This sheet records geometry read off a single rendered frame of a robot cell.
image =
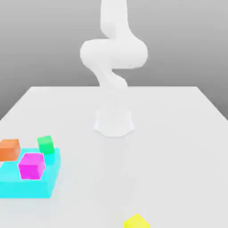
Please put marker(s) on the small magenta cube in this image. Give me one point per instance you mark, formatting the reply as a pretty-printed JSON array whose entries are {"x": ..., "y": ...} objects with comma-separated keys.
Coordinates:
[{"x": 31, "y": 166}]

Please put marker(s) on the small orange cube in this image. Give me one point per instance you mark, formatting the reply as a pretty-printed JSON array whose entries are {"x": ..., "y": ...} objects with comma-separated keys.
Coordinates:
[{"x": 8, "y": 150}]

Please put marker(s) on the small yellow cube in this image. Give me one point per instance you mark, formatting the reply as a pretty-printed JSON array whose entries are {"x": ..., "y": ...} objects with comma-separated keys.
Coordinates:
[{"x": 136, "y": 222}]

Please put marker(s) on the small green cube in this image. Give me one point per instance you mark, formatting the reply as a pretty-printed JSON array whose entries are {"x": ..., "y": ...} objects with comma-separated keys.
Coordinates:
[{"x": 46, "y": 144}]

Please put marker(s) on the large cyan box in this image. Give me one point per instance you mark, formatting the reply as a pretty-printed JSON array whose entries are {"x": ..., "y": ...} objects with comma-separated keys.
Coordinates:
[{"x": 26, "y": 187}]

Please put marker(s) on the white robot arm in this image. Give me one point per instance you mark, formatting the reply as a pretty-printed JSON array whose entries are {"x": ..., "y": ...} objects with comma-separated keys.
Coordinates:
[{"x": 114, "y": 53}]

